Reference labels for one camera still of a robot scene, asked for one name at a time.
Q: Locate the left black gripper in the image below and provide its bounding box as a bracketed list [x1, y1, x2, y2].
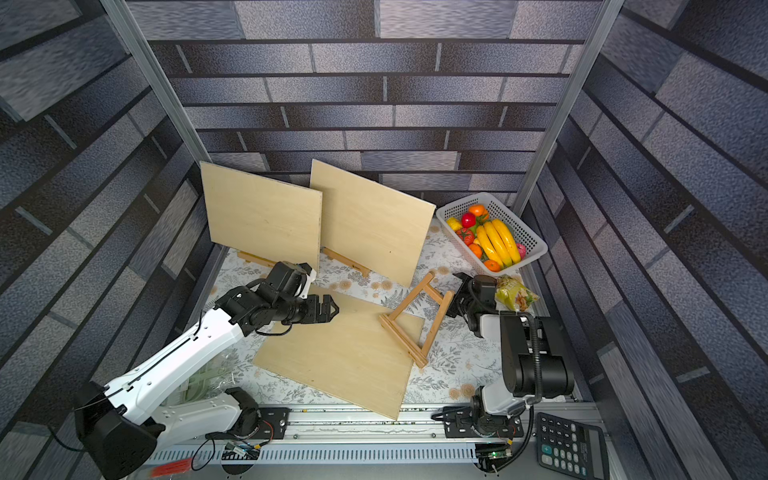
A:
[276, 293, 344, 323]

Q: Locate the wooden easel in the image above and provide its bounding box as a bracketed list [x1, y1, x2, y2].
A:
[237, 251, 276, 268]
[322, 247, 371, 278]
[377, 271, 456, 370]

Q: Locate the plywood board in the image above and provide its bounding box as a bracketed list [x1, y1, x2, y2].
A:
[310, 159, 436, 287]
[253, 286, 413, 420]
[200, 162, 322, 270]

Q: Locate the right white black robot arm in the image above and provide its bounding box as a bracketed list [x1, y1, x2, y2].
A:
[433, 273, 575, 439]

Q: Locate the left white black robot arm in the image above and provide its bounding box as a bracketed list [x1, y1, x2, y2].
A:
[74, 262, 340, 479]

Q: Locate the orange fruit bottom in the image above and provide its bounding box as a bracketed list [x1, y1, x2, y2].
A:
[483, 259, 502, 272]

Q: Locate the orange fruit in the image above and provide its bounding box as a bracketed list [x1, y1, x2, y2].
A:
[483, 259, 502, 272]
[467, 204, 488, 221]

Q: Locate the green snack bag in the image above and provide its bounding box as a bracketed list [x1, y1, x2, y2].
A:
[495, 276, 539, 312]

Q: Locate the floral table mat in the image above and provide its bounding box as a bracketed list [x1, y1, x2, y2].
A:
[221, 221, 501, 405]

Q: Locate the yellow banana bunch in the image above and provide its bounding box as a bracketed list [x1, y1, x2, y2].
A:
[475, 219, 523, 271]

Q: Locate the yellow lemon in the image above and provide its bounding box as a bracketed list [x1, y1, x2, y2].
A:
[445, 217, 462, 232]

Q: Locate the red apple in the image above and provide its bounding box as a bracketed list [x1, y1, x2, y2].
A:
[461, 212, 477, 229]

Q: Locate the white plastic basket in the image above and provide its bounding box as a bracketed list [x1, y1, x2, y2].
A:
[435, 192, 548, 276]

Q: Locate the orange fruit top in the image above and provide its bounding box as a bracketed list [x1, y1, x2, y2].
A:
[467, 204, 488, 221]

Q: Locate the green items plastic bag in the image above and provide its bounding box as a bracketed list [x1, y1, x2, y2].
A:
[178, 354, 236, 403]

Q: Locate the black calculator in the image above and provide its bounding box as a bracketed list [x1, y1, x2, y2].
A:
[535, 413, 611, 480]

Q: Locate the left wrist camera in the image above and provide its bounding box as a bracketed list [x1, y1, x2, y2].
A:
[295, 263, 317, 299]

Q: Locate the aluminium rail base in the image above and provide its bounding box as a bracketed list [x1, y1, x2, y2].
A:
[136, 402, 603, 475]

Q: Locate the red tool handle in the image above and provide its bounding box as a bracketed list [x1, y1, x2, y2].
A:
[149, 458, 192, 479]

